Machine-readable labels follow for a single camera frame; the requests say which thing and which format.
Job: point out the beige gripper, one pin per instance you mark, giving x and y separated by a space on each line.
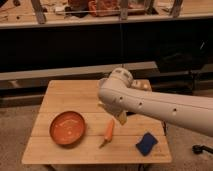
121 117

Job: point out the orange ceramic bowl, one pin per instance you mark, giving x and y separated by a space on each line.
67 128

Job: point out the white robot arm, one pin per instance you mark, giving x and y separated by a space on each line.
118 93

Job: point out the orange carrot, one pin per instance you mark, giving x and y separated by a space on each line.
108 133

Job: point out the white packaged box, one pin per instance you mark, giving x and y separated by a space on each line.
141 85

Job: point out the blue sponge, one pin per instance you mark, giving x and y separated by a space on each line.
146 144

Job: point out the wooden folding table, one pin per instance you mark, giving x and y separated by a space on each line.
81 96

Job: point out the black caster wheel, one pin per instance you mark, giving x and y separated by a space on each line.
198 149

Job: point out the metal shelf frame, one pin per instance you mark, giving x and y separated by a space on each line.
48 13

